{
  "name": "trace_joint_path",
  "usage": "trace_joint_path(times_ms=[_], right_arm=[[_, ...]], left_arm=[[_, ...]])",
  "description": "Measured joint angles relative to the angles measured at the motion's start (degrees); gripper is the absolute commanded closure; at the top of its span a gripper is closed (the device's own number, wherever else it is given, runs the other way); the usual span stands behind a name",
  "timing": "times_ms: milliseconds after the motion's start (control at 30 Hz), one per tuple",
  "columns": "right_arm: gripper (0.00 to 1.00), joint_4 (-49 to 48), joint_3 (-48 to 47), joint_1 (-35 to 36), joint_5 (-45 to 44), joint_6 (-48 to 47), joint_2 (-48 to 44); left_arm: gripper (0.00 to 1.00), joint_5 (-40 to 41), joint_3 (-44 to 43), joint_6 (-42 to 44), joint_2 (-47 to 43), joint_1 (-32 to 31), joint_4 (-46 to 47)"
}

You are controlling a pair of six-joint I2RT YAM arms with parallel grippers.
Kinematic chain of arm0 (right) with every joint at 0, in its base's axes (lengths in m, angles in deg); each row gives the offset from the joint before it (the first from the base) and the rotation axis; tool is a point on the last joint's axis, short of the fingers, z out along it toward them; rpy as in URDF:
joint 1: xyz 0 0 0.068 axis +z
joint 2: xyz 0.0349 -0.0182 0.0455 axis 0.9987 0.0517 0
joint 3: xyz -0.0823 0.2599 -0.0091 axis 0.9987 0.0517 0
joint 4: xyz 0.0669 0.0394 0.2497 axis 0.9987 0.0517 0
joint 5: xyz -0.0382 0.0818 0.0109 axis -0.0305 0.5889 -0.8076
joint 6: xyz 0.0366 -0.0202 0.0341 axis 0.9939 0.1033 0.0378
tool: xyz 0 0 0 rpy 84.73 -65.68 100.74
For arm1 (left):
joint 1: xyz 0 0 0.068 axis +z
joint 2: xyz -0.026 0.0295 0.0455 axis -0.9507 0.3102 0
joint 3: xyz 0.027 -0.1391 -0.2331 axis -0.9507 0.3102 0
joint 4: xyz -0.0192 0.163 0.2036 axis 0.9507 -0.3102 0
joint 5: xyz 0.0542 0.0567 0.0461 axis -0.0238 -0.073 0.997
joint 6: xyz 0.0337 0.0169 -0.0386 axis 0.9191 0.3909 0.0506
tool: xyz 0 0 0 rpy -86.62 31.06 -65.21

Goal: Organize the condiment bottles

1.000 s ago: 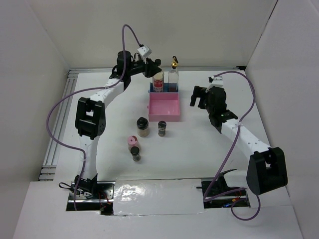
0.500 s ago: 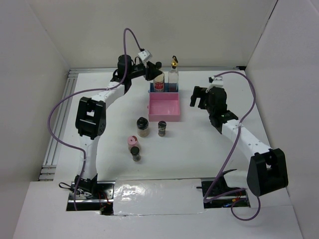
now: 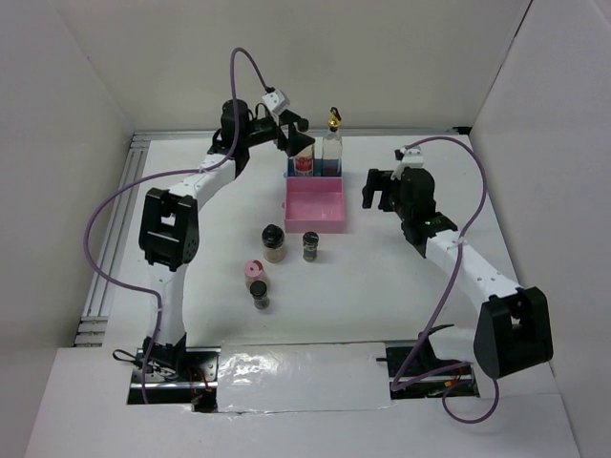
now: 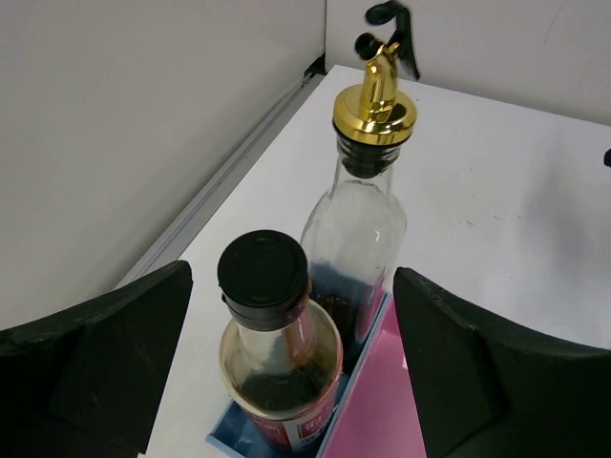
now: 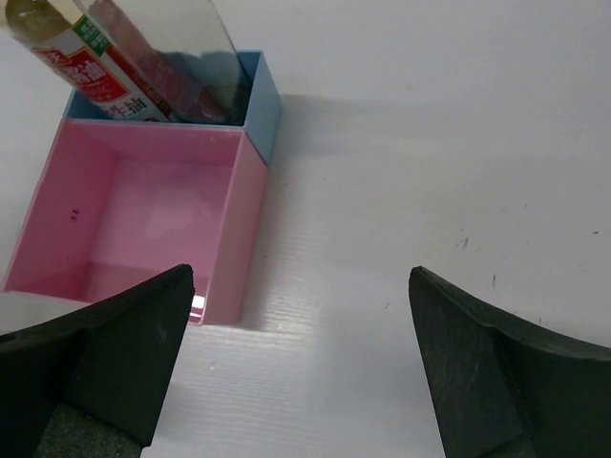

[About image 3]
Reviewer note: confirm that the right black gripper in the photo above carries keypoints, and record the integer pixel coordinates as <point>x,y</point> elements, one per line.
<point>385,203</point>

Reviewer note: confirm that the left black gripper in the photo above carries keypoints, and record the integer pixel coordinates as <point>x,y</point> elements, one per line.
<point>296,141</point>

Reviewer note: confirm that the black cap sauce bottle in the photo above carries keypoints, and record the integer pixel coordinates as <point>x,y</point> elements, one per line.
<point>303,162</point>

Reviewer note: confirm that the gold spout glass bottle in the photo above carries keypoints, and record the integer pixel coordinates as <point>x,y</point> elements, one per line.
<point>332,146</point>

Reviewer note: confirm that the large black lid spice jar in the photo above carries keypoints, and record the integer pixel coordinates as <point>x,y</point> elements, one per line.
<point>274,249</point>

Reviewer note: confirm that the pink lid spice jar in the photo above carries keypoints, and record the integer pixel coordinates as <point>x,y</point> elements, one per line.
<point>253,271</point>

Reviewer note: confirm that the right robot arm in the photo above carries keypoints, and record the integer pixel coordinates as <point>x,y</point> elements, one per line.
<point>513,330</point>

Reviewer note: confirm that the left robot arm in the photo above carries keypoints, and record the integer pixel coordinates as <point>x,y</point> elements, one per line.
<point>169,233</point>

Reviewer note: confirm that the blue plastic bin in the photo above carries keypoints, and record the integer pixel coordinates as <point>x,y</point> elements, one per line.
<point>320,168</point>

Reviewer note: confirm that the pink plastic bin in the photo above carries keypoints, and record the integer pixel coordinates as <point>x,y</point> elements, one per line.
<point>314,204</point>

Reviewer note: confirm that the small dark spice jar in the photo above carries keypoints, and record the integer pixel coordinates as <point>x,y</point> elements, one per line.
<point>310,245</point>

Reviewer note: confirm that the front black lid spice jar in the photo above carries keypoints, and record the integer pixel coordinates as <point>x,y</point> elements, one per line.
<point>259,293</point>

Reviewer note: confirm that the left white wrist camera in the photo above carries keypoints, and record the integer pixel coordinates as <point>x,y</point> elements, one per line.
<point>276,101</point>

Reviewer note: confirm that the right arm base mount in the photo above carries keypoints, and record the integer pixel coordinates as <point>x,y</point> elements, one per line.
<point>461,379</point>

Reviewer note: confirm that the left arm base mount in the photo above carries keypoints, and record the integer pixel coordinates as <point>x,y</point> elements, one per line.
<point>194,384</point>

